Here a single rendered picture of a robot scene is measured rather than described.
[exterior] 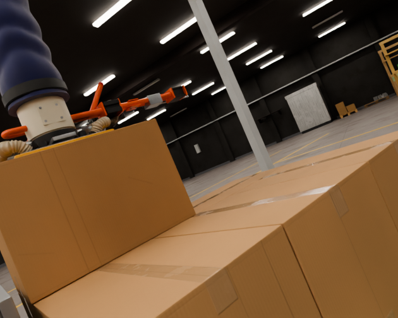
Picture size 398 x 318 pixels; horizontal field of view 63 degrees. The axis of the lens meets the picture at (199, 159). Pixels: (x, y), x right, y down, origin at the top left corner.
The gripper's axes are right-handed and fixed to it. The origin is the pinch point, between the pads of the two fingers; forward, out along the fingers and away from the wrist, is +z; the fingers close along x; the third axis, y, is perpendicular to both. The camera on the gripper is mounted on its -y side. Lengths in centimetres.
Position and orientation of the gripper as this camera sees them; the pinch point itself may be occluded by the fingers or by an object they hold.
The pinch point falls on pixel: (114, 108)
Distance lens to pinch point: 144.2
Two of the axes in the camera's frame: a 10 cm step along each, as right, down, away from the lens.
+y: -7.4, 3.1, -6.0
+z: 5.4, -2.6, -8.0
